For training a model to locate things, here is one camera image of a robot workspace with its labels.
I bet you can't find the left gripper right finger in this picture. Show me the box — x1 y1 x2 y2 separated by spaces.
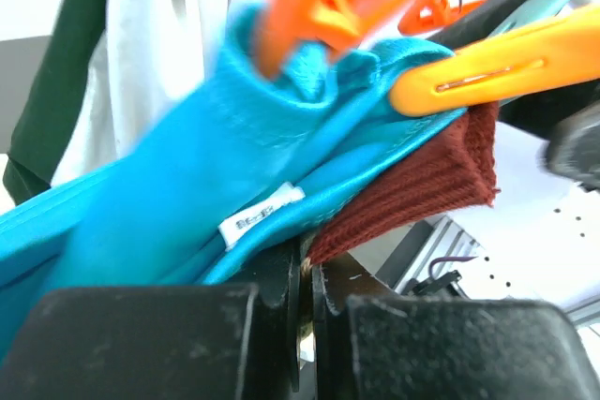
312 255 599 399

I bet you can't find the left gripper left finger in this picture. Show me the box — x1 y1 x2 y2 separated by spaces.
1 239 300 399

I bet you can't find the blue cloth garment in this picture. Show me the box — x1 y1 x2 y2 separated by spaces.
1 5 460 350

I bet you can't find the striped sock red cuff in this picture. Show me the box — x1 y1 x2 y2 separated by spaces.
305 103 500 266

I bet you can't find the white and green shirt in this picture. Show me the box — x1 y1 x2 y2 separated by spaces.
3 0 229 204

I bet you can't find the yellow orange clothespin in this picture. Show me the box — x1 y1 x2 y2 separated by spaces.
389 5 599 116

